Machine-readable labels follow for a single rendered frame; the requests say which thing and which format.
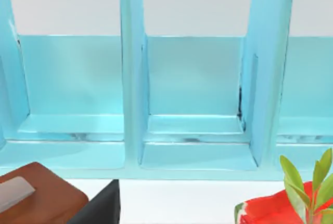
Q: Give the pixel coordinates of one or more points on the red pot with green plant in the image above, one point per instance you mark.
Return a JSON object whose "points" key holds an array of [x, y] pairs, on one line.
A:
{"points": [[286, 205]]}

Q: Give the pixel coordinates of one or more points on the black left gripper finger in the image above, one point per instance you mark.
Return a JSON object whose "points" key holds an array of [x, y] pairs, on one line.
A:
{"points": [[105, 205]]}

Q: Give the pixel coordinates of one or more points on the brown wooden tissue box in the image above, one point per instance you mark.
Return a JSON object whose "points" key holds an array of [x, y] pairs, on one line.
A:
{"points": [[52, 192]]}

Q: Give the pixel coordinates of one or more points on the light blue rack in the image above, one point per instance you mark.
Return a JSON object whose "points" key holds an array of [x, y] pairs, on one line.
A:
{"points": [[78, 83]]}

